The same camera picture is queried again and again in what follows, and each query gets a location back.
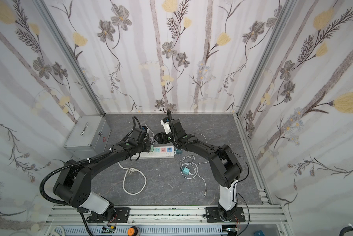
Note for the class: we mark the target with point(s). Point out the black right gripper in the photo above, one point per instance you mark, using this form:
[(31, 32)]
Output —
[(161, 137)]

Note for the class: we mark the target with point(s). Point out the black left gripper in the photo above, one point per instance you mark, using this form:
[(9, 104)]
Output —
[(147, 144)]

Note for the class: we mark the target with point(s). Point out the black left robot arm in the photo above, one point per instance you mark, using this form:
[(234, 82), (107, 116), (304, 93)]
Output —
[(74, 183)]

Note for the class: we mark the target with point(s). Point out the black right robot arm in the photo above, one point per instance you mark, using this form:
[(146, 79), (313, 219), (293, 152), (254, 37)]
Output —
[(223, 163)]

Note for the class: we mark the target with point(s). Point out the white colourful power strip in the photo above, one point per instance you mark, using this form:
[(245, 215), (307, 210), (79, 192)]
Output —
[(159, 153)]

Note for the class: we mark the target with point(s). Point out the grey metal first-aid box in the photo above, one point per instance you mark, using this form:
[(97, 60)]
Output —
[(88, 138)]

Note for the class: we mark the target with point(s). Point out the orange emergency button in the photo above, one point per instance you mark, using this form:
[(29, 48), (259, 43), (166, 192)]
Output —
[(133, 231)]

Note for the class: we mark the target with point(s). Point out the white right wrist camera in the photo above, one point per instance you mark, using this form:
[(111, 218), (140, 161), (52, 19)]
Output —
[(166, 125)]

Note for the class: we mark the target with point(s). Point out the white slotted cable duct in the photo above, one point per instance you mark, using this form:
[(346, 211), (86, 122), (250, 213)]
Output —
[(121, 230)]

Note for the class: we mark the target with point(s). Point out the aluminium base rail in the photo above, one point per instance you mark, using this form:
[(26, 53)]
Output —
[(198, 215)]

